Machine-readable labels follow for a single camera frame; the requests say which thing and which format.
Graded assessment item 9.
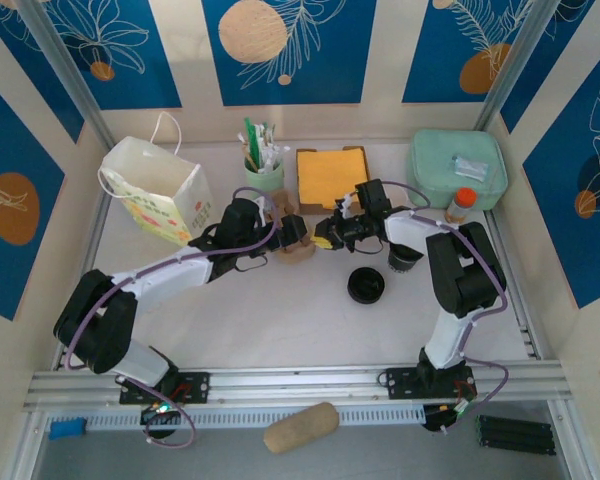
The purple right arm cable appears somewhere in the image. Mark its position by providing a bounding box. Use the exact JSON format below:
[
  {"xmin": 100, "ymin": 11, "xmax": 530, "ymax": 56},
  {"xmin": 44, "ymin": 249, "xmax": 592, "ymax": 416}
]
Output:
[{"xmin": 382, "ymin": 179, "xmax": 512, "ymax": 435}]

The orange-capped small bottle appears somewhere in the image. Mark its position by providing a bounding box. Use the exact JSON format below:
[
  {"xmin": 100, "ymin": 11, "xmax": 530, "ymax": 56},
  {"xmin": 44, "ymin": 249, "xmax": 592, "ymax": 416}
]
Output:
[{"xmin": 444, "ymin": 187, "xmax": 479, "ymax": 225}]

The mint green zip case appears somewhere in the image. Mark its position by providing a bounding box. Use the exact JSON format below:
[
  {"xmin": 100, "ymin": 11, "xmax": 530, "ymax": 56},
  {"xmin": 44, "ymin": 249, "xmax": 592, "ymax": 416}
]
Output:
[{"xmin": 405, "ymin": 128, "xmax": 510, "ymax": 211}]

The green cylindrical utensil holder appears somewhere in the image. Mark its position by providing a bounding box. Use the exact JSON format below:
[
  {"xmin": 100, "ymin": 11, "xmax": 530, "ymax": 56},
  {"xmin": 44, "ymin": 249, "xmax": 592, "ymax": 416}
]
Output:
[{"xmin": 243, "ymin": 159, "xmax": 285, "ymax": 194}]

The black ribbed block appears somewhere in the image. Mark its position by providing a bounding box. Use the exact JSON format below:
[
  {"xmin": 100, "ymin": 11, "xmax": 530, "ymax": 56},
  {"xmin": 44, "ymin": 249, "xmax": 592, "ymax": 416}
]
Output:
[{"xmin": 474, "ymin": 413, "xmax": 556, "ymax": 457}]

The brown cork roll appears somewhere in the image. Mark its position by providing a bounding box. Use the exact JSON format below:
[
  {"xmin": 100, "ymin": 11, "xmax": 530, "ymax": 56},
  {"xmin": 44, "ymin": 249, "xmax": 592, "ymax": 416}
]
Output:
[{"xmin": 262, "ymin": 401, "xmax": 340, "ymax": 455}]

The brown cardboard napkin tray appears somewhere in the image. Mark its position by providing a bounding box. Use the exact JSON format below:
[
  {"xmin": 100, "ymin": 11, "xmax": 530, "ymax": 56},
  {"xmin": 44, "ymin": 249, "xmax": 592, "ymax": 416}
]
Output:
[{"xmin": 294, "ymin": 145, "xmax": 375, "ymax": 216}]

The small clear plastic packet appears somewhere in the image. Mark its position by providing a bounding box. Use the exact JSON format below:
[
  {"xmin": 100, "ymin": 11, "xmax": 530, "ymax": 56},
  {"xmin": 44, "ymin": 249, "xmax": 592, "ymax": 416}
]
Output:
[{"xmin": 452, "ymin": 153, "xmax": 490, "ymax": 180}]

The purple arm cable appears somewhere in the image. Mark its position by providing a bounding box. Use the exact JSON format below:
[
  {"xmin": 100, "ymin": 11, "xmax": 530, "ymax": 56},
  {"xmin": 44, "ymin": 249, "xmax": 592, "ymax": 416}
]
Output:
[
  {"xmin": 382, "ymin": 179, "xmax": 512, "ymax": 435},
  {"xmin": 63, "ymin": 185, "xmax": 281, "ymax": 449}
]

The aluminium corner post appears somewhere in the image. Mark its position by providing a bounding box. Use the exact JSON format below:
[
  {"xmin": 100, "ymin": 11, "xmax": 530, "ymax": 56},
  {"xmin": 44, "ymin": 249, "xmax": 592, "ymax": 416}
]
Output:
[
  {"xmin": 17, "ymin": 0, "xmax": 121, "ymax": 156},
  {"xmin": 472, "ymin": 0, "xmax": 564, "ymax": 132}
]

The clear plastic-wrapped straw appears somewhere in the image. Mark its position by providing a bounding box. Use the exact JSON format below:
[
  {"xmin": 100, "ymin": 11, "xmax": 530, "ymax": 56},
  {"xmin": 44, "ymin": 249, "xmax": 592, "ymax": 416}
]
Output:
[{"xmin": 268, "ymin": 144, "xmax": 290, "ymax": 174}]

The white paper takeout bag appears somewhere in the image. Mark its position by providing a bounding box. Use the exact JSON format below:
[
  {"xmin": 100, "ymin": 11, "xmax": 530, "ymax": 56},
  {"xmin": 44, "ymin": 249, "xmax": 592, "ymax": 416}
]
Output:
[{"xmin": 97, "ymin": 112, "xmax": 222, "ymax": 249}]

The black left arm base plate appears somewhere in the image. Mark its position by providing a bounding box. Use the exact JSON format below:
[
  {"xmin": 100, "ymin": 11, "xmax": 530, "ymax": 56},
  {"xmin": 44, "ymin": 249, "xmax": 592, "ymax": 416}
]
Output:
[{"xmin": 118, "ymin": 370, "xmax": 212, "ymax": 405}]

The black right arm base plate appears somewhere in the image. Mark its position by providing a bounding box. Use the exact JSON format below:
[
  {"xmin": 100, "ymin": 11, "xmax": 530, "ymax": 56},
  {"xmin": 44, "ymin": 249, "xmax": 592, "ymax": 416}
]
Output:
[{"xmin": 379, "ymin": 367, "xmax": 479, "ymax": 401}]

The aluminium front rail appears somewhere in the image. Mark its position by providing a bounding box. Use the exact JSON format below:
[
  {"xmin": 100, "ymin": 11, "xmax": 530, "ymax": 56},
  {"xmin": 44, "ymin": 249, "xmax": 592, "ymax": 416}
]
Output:
[{"xmin": 22, "ymin": 362, "xmax": 567, "ymax": 414}]

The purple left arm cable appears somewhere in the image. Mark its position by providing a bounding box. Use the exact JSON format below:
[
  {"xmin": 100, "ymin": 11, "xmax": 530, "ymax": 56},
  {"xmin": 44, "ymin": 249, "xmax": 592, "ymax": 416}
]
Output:
[{"xmin": 63, "ymin": 185, "xmax": 281, "ymax": 449}]

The yellow napkin stack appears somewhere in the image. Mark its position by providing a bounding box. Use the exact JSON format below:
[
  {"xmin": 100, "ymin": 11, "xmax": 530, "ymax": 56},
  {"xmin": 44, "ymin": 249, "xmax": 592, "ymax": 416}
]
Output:
[{"xmin": 297, "ymin": 149, "xmax": 372, "ymax": 206}]

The brown pulp cup carrier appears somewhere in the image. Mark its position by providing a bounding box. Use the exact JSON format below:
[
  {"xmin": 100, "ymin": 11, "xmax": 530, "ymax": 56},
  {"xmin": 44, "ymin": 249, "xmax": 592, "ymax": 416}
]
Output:
[
  {"xmin": 271, "ymin": 188, "xmax": 317, "ymax": 266},
  {"xmin": 273, "ymin": 239, "xmax": 317, "ymax": 266}
]

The white slotted cable duct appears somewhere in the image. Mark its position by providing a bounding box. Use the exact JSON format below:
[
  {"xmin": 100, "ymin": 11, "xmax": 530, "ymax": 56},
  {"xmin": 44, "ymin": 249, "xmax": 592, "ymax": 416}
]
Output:
[{"xmin": 44, "ymin": 403, "xmax": 426, "ymax": 432}]

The green wrapped straw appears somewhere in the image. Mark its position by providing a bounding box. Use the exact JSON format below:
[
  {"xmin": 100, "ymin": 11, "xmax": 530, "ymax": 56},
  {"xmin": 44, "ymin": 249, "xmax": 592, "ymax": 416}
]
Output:
[{"xmin": 244, "ymin": 117, "xmax": 261, "ymax": 166}]

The small blue object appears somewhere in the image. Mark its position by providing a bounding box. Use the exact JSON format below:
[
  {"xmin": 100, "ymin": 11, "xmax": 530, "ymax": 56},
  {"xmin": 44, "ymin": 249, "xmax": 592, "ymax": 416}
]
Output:
[{"xmin": 48, "ymin": 419, "xmax": 87, "ymax": 441}]

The stack of black lids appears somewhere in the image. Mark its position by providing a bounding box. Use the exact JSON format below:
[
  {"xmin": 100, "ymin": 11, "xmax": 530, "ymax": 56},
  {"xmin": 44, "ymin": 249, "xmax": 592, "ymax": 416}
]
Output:
[{"xmin": 346, "ymin": 267, "xmax": 386, "ymax": 305}]

